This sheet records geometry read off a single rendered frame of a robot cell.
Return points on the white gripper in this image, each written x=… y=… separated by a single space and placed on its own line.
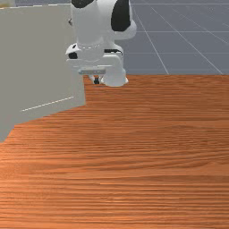
x=89 y=64

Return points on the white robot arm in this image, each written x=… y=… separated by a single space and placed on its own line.
x=89 y=27

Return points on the pale grey cabinet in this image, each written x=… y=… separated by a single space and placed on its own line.
x=35 y=59

